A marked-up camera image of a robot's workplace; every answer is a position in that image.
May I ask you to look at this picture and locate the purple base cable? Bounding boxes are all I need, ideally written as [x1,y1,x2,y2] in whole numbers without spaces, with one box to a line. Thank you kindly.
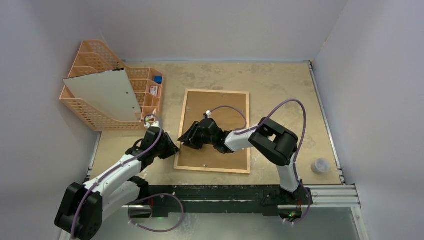
[127,193,185,233]
[281,195,314,226]

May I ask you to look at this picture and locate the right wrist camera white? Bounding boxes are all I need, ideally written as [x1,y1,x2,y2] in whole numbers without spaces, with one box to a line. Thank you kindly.
[203,110,212,119]

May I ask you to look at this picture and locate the orange plastic file organizer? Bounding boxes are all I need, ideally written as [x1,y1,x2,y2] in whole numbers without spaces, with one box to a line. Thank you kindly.
[59,40,165,132]

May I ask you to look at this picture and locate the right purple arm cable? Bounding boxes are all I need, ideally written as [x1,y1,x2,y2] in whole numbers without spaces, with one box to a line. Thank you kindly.
[206,98,313,206]

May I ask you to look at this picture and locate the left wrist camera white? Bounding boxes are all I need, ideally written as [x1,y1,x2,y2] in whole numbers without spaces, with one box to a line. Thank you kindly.
[144,120,163,129]

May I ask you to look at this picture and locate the blue small item in organizer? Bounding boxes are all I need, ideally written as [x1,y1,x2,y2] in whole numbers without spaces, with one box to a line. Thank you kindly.
[153,75,163,84]

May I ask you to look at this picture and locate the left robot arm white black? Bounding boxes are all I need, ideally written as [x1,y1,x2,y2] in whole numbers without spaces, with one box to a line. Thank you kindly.
[54,126,180,240]

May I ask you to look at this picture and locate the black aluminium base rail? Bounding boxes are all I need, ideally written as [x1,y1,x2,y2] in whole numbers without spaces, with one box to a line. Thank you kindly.
[121,185,360,221]

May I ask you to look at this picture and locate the white board in organizer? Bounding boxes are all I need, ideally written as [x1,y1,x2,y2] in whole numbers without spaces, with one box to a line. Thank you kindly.
[63,68,142,122]

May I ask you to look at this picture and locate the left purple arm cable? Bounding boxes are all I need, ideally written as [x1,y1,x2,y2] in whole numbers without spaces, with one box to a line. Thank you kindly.
[70,113,164,240]

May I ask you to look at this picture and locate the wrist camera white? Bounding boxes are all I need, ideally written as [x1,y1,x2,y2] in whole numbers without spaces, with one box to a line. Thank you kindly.
[203,110,212,119]
[144,120,163,129]

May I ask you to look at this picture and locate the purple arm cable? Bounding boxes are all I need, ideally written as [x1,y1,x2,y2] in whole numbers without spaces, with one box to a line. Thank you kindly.
[206,98,313,206]
[70,113,164,240]

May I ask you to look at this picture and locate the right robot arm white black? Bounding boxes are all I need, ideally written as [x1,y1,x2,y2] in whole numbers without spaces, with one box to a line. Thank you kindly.
[178,117,309,204]

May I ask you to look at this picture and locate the wooden picture frame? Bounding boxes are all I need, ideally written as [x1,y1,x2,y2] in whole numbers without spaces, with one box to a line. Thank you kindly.
[173,88,251,175]

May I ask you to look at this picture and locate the red white small box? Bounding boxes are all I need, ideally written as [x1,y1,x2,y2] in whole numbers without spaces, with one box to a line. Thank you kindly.
[149,85,159,97]

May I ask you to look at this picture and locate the small clear plastic cup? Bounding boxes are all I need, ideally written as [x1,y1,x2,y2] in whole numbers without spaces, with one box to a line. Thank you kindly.
[310,158,331,175]

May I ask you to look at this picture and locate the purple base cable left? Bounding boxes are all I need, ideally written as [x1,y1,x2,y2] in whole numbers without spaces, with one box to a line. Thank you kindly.
[127,193,185,233]

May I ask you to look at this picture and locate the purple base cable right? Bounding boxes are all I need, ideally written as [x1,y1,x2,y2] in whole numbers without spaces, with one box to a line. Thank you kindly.
[281,195,314,226]

